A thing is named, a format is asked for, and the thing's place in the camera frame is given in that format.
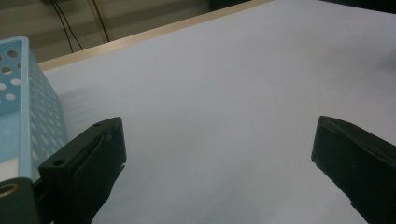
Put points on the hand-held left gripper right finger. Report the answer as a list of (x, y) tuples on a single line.
[(361, 165)]

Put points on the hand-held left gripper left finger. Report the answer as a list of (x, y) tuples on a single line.
[(82, 168)]

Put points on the light blue perforated plastic basket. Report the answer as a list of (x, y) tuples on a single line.
[(26, 124)]

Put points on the light wooden table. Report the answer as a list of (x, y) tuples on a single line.
[(149, 33)]

